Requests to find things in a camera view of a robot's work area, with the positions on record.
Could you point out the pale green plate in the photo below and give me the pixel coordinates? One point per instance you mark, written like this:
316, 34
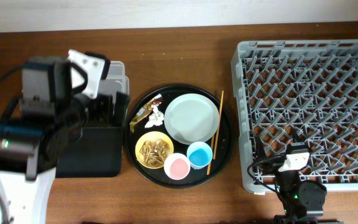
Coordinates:
190, 118

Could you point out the white tissue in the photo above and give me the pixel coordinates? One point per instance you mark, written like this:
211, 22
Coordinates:
156, 118

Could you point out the yellow bowl with food scraps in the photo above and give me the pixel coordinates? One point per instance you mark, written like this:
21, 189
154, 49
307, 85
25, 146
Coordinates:
153, 148

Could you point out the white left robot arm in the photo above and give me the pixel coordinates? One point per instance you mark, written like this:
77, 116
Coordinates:
67, 122

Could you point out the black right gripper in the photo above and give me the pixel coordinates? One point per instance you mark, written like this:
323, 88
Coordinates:
272, 165

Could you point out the black rectangular tray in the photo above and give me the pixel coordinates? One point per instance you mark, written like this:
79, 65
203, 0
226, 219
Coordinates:
97, 153

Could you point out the long wooden chopstick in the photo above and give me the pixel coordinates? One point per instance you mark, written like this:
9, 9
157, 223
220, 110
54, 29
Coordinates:
217, 131

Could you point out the clear plastic bin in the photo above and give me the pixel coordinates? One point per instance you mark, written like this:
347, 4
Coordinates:
116, 80

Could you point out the brown gold coffee wrapper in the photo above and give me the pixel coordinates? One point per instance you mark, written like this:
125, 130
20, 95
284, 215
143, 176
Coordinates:
145, 110

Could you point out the blue cup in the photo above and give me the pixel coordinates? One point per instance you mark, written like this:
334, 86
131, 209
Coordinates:
197, 154

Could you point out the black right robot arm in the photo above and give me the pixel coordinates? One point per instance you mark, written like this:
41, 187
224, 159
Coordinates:
302, 200

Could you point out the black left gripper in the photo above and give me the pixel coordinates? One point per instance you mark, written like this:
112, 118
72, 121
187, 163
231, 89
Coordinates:
104, 119

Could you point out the grey dishwasher rack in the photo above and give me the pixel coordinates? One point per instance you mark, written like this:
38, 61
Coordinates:
303, 87

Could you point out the short wooden chopstick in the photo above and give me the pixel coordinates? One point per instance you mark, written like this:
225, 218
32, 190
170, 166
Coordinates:
210, 155

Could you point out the pink cup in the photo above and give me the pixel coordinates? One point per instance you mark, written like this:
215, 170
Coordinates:
177, 166

